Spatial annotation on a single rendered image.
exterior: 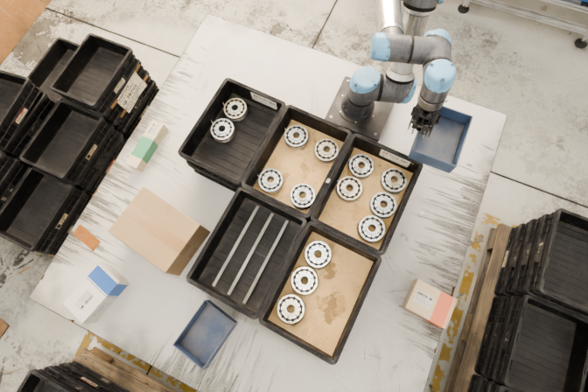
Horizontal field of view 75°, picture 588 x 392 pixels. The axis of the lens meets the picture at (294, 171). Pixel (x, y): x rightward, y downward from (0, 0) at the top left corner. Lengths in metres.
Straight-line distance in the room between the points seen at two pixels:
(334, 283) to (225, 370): 0.54
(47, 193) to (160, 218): 1.14
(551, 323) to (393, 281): 0.85
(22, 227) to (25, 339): 0.66
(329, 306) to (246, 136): 0.77
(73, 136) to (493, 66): 2.75
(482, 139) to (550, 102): 1.21
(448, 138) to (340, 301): 0.71
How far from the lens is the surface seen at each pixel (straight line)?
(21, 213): 2.70
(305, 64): 1.99
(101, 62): 2.59
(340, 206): 1.55
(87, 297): 1.78
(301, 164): 1.60
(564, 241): 2.19
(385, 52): 1.12
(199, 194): 1.77
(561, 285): 2.14
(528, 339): 2.18
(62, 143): 2.58
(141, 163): 1.86
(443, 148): 1.44
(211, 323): 1.68
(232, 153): 1.66
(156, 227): 1.62
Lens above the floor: 2.33
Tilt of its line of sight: 70 degrees down
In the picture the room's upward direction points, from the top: 9 degrees counter-clockwise
